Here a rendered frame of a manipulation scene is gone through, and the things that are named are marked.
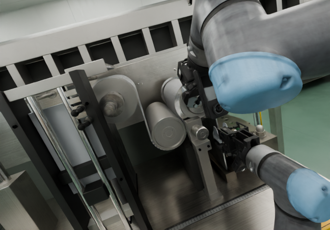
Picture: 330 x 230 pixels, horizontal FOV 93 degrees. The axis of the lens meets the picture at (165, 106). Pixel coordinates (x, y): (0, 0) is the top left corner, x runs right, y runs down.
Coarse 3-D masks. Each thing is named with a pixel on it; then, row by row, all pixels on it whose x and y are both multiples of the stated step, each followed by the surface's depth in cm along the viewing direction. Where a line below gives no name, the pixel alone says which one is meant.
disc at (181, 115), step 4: (180, 88) 50; (180, 92) 50; (176, 96) 50; (180, 96) 51; (176, 100) 51; (176, 104) 51; (176, 108) 51; (180, 108) 51; (180, 112) 52; (180, 116) 52; (184, 116) 52; (204, 116) 54
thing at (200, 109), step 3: (198, 105) 50; (201, 105) 51; (189, 108) 50; (192, 108) 50; (195, 108) 50; (198, 108) 51; (201, 108) 51; (192, 111) 50; (195, 111) 51; (198, 111) 51; (201, 111) 51
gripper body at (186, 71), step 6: (186, 60) 38; (180, 66) 37; (186, 66) 37; (192, 66) 31; (198, 66) 30; (186, 72) 37; (192, 72) 37; (204, 72) 30; (180, 78) 41; (186, 78) 36; (192, 78) 36; (186, 84) 39; (192, 84) 35; (192, 90) 36; (192, 96) 39
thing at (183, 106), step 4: (180, 100) 50; (180, 104) 50; (184, 104) 51; (184, 108) 51; (184, 112) 51; (188, 112) 52; (204, 112) 53; (188, 116) 52; (192, 116) 52; (200, 116) 53
